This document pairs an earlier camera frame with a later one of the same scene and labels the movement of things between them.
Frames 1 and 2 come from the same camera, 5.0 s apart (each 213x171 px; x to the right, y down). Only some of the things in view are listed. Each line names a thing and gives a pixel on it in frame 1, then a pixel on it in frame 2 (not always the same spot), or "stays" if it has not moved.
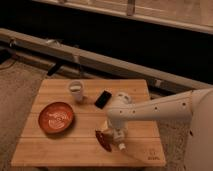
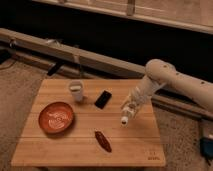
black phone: x=103 y=99 stays
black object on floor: x=53 y=70 stays
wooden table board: x=59 y=127 stays
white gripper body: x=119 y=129 to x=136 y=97
